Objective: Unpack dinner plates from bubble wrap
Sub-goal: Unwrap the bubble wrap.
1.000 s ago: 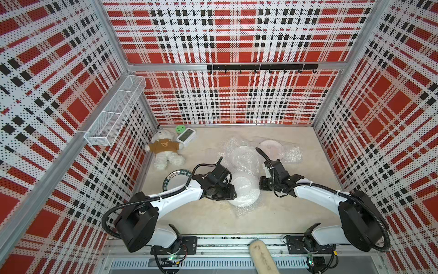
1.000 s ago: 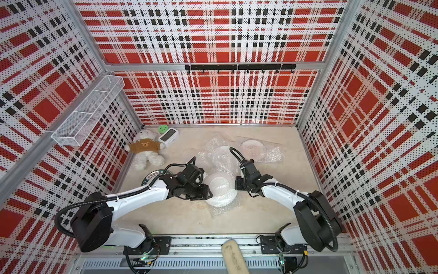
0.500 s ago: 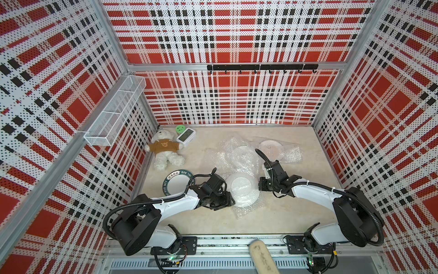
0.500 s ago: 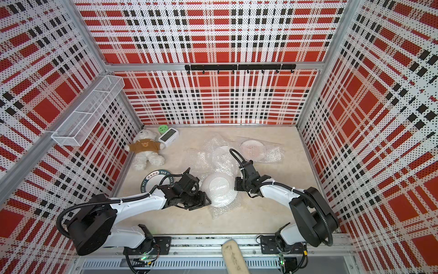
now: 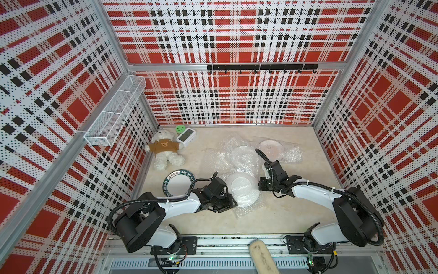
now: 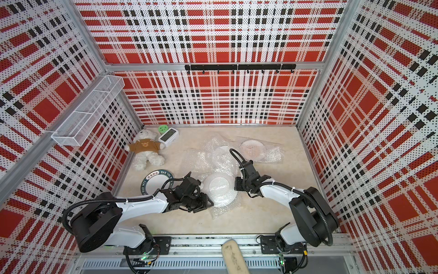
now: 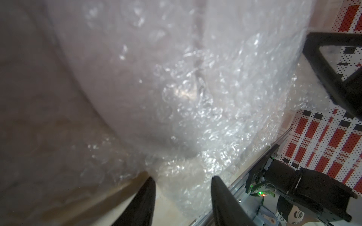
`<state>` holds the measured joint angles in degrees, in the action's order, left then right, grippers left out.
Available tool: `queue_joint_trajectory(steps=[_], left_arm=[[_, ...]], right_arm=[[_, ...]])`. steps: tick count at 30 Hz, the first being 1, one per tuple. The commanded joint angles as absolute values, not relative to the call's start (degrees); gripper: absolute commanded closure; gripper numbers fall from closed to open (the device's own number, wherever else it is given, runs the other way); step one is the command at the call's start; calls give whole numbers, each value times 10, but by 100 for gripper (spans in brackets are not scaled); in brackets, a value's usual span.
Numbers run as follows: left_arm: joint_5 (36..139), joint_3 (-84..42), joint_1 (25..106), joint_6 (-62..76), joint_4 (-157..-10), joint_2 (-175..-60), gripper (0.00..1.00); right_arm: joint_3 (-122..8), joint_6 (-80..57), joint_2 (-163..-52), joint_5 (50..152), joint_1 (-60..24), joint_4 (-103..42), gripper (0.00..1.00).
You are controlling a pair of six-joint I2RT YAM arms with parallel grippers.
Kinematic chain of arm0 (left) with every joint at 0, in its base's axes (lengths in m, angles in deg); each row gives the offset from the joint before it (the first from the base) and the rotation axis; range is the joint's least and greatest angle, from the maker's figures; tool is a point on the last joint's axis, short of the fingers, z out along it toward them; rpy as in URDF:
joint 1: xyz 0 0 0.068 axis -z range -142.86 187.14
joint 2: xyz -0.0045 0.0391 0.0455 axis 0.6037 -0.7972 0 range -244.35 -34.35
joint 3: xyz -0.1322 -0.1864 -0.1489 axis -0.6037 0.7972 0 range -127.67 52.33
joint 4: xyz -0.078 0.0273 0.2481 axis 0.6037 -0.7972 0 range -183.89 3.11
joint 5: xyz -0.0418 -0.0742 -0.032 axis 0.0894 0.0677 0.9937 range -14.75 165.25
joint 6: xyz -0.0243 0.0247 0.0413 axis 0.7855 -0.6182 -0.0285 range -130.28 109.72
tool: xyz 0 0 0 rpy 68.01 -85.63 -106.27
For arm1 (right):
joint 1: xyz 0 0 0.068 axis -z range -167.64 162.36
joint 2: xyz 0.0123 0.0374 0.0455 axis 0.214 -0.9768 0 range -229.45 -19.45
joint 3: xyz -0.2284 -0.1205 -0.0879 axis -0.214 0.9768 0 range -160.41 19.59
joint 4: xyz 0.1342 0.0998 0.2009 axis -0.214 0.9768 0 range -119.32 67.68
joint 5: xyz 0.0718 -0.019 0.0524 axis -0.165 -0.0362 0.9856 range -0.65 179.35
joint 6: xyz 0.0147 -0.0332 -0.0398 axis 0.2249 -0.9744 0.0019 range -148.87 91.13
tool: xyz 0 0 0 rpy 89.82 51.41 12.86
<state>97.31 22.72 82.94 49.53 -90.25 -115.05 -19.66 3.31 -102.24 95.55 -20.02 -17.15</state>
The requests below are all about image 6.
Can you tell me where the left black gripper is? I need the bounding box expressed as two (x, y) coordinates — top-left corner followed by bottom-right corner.
(182, 192), (214, 213)

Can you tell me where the green rimmed plate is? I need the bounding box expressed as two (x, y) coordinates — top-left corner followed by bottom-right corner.
(202, 172), (237, 207)
(140, 170), (173, 195)

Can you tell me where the green rimmed plate front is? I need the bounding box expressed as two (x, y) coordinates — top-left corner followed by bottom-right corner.
(140, 170), (173, 195)

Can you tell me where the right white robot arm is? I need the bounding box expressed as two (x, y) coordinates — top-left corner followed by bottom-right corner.
(235, 161), (339, 252)

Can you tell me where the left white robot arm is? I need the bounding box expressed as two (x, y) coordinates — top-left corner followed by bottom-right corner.
(62, 174), (214, 255)

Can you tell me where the pink plate in wrap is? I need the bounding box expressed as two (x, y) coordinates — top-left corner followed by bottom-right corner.
(240, 139), (266, 161)

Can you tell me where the white embossed plate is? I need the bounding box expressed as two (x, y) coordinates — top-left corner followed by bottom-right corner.
(211, 146), (237, 170)

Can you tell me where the beige teddy bear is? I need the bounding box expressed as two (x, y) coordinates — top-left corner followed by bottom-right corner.
(124, 129), (165, 171)

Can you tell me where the white green small device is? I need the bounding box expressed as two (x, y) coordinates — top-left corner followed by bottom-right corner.
(159, 128), (179, 147)

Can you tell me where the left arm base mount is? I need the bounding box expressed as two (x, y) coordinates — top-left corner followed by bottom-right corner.
(123, 236), (172, 274)

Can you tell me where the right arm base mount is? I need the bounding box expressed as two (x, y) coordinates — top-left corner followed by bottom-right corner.
(255, 235), (309, 274)

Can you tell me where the wooden brush handle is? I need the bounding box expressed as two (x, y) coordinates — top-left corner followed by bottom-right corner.
(221, 240), (250, 274)

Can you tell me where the black hook rail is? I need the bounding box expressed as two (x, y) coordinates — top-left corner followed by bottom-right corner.
(184, 63), (297, 73)

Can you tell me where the clear wall shelf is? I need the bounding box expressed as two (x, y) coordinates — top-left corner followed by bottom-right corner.
(51, 75), (125, 147)

